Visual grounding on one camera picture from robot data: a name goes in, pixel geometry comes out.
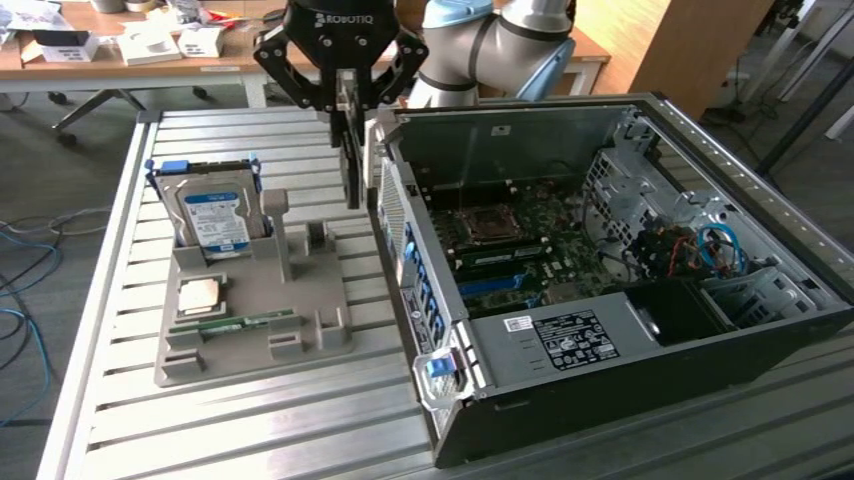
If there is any grey power supply unit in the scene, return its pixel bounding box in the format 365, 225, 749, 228
466, 292, 660, 389

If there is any perforated metal drive cage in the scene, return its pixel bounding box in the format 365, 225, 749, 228
583, 147, 676, 251

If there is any wooden desk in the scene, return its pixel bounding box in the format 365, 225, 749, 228
0, 0, 613, 109

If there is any installed dark RAM stick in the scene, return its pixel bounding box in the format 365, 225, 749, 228
453, 243, 555, 271

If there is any small white labelled box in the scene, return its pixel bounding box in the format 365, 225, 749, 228
178, 27, 227, 59

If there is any white paper stack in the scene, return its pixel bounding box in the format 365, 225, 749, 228
393, 29, 423, 62

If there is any grey parts rack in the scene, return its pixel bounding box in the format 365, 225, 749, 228
154, 188, 355, 389

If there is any black graphics card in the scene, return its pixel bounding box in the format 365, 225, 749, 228
327, 68, 377, 211

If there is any CPU socket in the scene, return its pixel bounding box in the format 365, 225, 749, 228
459, 204, 526, 246

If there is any wide white box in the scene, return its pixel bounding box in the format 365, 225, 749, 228
116, 32, 183, 66

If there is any black drive box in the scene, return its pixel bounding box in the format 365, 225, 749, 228
626, 277, 740, 347

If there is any black and orange wire bundle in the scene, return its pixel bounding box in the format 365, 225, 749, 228
624, 224, 702, 279

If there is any green RAM stick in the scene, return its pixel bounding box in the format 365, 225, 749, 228
167, 308, 299, 337

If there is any silver CPU chip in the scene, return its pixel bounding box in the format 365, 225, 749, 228
176, 277, 226, 317

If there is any desk leg with castors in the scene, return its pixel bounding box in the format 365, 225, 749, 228
51, 88, 148, 146

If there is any blue wire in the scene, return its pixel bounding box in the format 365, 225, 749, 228
697, 224, 749, 276

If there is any green motherboard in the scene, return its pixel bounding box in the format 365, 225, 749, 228
426, 182, 636, 319

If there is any blue case latch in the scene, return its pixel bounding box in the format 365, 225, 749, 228
426, 352, 462, 377

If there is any white box with black lid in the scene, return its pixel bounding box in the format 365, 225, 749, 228
34, 30, 100, 64

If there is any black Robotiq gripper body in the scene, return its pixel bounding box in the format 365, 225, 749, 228
283, 0, 402, 72

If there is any black open PC case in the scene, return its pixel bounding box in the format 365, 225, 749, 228
363, 92, 854, 470

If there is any blue floor cable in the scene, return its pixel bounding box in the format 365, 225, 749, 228
0, 219, 66, 426

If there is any white floor cable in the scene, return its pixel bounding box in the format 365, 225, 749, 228
0, 207, 112, 236

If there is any blue expansion slot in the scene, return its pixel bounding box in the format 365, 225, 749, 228
457, 273, 529, 297

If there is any silver disk bay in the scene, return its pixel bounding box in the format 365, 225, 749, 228
700, 267, 820, 326

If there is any wooden cabinet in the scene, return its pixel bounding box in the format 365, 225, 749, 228
573, 0, 776, 121

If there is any hard disk in blue caddy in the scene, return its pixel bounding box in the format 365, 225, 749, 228
143, 153, 275, 261

